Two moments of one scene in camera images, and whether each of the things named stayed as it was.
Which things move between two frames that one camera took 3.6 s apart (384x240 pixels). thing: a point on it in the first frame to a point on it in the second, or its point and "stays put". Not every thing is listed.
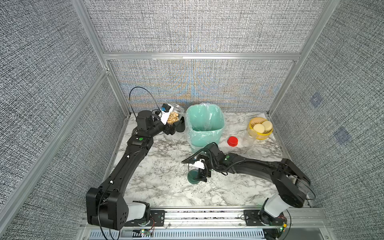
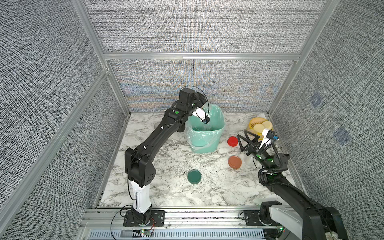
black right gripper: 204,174 to 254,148
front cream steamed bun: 259,128 stays put
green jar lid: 193,176 stays put
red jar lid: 232,141 stays put
